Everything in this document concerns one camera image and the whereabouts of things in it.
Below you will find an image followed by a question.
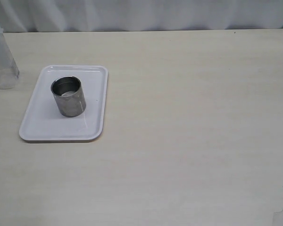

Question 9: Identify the stainless steel cup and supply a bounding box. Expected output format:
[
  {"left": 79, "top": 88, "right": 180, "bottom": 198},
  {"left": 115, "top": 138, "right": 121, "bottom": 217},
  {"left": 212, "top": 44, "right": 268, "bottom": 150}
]
[{"left": 50, "top": 76, "right": 86, "bottom": 117}]

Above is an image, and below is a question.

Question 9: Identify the white plastic tray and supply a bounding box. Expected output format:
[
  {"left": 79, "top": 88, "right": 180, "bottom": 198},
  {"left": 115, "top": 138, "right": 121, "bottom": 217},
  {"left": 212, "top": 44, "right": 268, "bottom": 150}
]
[{"left": 19, "top": 65, "right": 108, "bottom": 142}]

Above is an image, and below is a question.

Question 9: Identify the white curtain backdrop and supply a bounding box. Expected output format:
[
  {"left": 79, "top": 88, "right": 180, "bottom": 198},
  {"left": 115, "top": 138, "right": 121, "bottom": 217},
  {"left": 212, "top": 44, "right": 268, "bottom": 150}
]
[{"left": 0, "top": 0, "right": 283, "bottom": 32}]

